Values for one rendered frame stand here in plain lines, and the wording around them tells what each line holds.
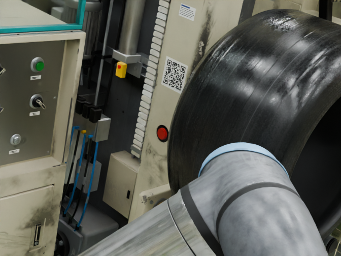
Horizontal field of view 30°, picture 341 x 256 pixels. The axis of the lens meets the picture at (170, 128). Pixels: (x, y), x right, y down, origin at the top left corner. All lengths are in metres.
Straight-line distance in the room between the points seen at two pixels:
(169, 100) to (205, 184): 0.78
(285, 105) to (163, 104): 0.48
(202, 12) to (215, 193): 0.75
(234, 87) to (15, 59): 0.58
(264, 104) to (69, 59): 0.62
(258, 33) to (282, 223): 0.66
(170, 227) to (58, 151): 0.96
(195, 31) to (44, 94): 0.43
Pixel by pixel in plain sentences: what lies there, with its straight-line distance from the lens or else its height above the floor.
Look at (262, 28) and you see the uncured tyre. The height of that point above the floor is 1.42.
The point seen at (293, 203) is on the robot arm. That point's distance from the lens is 0.76.
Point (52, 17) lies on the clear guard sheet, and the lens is 1.58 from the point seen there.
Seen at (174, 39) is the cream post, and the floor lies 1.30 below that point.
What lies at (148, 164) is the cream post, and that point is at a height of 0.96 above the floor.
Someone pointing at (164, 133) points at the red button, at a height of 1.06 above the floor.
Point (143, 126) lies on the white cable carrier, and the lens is 1.70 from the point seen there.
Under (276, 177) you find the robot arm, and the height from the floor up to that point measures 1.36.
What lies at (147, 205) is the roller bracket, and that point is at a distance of 1.57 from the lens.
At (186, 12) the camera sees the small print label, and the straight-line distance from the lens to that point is 1.54.
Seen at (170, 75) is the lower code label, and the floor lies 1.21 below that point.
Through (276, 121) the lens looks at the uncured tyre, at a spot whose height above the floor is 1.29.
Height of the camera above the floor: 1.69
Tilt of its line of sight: 22 degrees down
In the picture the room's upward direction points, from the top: 12 degrees clockwise
